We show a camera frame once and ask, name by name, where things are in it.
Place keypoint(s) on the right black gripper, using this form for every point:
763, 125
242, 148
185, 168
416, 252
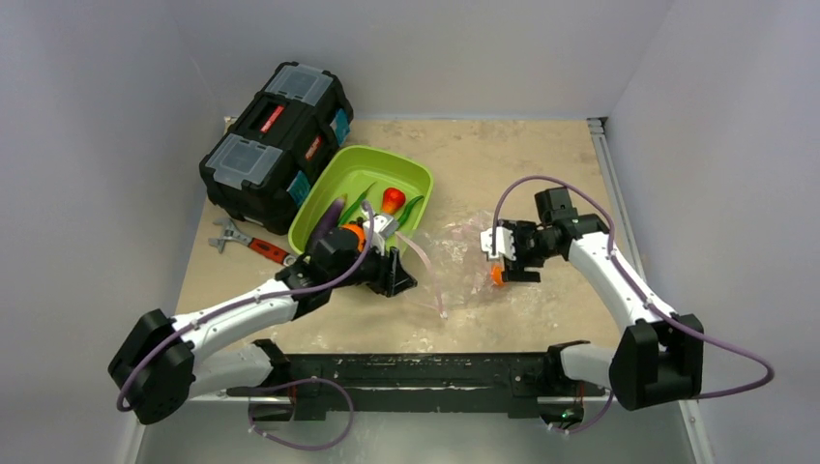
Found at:
520, 257

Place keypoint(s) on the purple fake eggplant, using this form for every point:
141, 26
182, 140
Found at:
328, 220

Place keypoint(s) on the lime green plastic tray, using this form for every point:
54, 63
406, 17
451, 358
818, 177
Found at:
353, 170

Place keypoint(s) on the black plastic toolbox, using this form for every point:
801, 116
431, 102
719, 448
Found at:
267, 162

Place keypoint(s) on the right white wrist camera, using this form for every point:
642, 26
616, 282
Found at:
497, 244

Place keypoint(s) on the clear zip top bag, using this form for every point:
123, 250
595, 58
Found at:
452, 271

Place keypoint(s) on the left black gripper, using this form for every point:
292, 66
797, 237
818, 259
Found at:
391, 277

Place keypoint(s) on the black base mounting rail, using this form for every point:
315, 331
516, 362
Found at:
518, 385

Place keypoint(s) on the red handled adjustable wrench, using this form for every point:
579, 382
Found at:
230, 233

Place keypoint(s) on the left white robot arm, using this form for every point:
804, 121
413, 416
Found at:
154, 367

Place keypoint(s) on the orange fake orange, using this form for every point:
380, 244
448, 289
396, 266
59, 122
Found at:
359, 233

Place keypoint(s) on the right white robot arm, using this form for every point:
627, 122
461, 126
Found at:
659, 357

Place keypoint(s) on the green fake chili pepper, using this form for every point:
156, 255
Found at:
408, 209

